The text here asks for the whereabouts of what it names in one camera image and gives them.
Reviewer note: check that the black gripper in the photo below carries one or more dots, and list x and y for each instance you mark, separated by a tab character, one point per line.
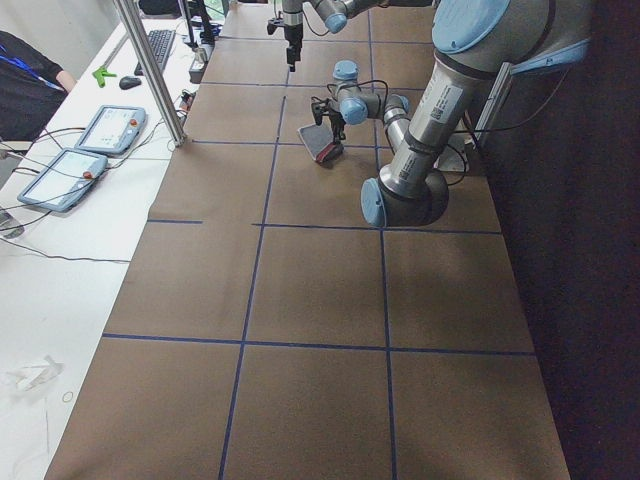
335	116
293	34

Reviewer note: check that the pink towel with white edge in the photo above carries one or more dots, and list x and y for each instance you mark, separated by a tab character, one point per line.
319	142

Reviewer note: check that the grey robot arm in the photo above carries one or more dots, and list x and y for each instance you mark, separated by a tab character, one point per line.
472	40
333	14

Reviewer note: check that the upper orange black connector box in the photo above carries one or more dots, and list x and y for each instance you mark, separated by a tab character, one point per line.
186	100

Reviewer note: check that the black computer keyboard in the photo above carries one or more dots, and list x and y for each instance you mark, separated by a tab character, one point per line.
161	43

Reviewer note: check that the black computer mouse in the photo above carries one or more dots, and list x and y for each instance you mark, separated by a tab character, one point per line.
129	82

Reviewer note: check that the green plastic clamp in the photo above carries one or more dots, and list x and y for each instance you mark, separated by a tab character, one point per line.
101	74

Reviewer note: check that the upper teach pendant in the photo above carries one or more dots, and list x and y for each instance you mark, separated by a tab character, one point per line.
113	130

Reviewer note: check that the teach pendant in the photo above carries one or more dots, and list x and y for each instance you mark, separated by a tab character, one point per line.
113	130
64	181

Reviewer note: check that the lower teach pendant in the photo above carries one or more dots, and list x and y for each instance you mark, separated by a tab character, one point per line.
64	181

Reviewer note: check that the white side table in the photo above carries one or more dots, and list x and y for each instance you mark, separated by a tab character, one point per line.
60	278

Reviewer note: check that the seated person in black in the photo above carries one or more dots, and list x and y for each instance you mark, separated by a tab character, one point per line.
33	88

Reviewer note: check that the crumpled white paper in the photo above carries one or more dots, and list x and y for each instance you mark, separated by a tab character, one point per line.
32	375

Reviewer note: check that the aluminium frame post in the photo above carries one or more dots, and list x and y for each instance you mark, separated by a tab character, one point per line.
129	16

